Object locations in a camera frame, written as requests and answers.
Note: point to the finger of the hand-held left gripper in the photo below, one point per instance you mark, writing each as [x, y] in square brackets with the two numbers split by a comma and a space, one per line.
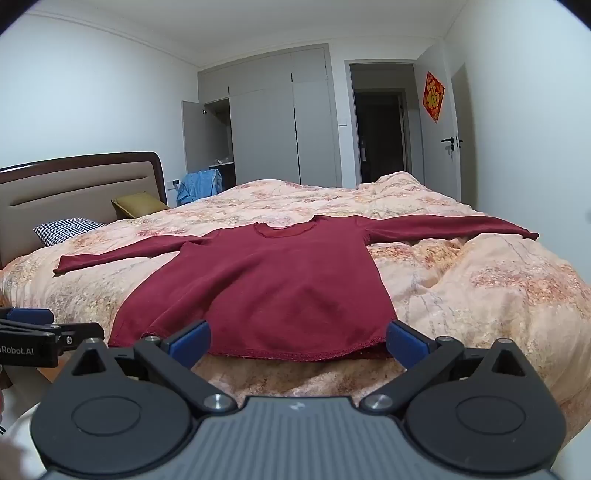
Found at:
[28, 315]

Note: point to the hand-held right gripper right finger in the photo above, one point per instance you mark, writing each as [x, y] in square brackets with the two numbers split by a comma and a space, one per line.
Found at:
[405, 342]

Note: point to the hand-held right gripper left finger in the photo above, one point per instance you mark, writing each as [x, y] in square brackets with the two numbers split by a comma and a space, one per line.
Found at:
[191, 341]

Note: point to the dark red long-sleeved sweater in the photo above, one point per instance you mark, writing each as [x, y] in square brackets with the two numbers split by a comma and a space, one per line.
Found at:
[258, 286]

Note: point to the floral peach quilt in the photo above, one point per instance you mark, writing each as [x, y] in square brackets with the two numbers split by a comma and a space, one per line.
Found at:
[461, 286]

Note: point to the houndstooth black white pillow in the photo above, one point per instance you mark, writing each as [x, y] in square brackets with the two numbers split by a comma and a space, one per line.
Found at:
[64, 230]

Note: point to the brown padded bed headboard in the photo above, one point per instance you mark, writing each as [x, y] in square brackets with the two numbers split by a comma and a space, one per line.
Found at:
[69, 184]

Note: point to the olive yellow pillow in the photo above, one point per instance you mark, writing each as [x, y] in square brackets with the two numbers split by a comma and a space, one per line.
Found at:
[138, 204]

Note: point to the blue cloth bundle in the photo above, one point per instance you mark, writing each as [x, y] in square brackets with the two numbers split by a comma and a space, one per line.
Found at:
[199, 185]

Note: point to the white room door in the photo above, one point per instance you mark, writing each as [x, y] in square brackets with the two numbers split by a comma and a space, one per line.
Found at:
[438, 124]

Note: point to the grey built-in wardrobe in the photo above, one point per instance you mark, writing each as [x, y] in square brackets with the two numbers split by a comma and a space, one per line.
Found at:
[272, 124]

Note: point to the red diamond door decoration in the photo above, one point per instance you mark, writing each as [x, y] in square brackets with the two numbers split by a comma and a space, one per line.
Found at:
[433, 96]

